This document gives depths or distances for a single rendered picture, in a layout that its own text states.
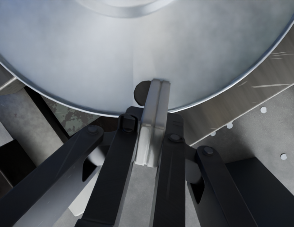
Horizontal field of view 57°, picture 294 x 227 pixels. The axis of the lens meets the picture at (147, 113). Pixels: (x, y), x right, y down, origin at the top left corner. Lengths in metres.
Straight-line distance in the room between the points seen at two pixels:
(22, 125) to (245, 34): 0.32
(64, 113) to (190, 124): 0.21
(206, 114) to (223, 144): 0.84
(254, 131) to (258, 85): 0.85
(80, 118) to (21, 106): 0.09
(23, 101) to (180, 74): 0.26
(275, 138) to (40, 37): 0.98
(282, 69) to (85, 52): 0.16
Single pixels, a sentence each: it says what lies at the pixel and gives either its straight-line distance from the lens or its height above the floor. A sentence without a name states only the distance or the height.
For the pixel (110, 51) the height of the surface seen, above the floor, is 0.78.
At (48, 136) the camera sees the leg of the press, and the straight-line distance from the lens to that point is 0.41.
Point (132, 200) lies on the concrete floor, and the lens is 1.15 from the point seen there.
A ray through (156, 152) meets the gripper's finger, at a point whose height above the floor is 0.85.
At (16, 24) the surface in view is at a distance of 0.26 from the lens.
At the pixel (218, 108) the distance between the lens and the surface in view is 0.23.
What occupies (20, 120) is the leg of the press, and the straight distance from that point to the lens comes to 0.42.
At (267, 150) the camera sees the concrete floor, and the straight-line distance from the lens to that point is 1.12.
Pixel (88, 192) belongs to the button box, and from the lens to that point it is 0.44.
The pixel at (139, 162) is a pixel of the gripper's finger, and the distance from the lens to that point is 0.17.
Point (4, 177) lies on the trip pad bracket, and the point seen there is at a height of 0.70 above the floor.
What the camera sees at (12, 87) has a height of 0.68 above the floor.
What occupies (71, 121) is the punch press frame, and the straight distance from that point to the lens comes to 0.39.
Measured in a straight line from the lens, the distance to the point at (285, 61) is 0.25.
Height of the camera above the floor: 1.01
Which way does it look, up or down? 79 degrees down
